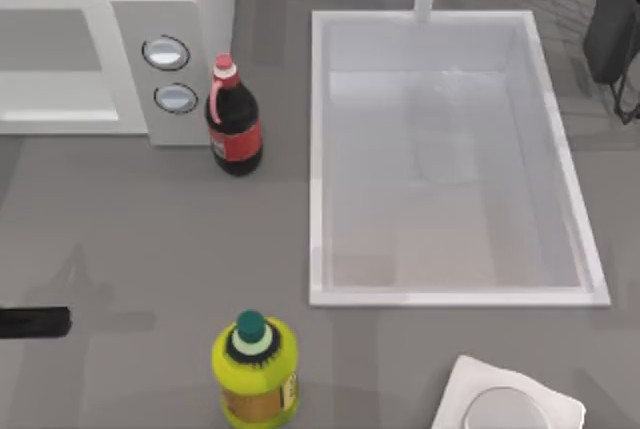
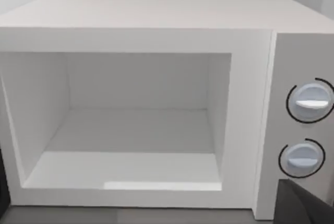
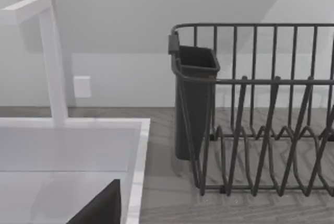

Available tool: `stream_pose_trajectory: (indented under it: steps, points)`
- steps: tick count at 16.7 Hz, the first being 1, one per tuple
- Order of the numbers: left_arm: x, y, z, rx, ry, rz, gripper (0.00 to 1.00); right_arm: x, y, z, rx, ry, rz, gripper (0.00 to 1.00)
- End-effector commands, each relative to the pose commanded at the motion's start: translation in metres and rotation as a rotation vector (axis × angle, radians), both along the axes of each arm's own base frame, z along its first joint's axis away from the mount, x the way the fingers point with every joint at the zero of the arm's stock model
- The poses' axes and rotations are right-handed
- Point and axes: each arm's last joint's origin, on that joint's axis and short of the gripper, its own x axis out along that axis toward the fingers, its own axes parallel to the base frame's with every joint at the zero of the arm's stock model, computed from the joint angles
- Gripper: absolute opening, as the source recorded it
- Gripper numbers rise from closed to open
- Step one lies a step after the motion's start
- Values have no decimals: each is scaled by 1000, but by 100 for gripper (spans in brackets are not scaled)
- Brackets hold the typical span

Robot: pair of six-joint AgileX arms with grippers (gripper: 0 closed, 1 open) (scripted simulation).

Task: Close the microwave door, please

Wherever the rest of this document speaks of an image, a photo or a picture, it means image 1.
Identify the dark red-capped bottle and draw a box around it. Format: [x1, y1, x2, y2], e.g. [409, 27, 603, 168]
[205, 52, 264, 177]

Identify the white sink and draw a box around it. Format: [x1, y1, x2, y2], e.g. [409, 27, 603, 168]
[308, 9, 612, 308]

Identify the round microwave knob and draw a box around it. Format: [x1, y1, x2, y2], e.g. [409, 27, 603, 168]
[141, 34, 192, 72]
[153, 82, 200, 115]

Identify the yellow-green bottle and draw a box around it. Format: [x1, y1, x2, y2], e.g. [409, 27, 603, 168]
[211, 309, 300, 426]

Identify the white square coaster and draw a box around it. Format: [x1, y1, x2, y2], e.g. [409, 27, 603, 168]
[430, 354, 588, 429]

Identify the pale microwave oven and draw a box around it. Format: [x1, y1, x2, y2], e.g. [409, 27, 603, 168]
[0, 0, 236, 148]

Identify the grey round cup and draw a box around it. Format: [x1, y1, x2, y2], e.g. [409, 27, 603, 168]
[462, 386, 553, 429]

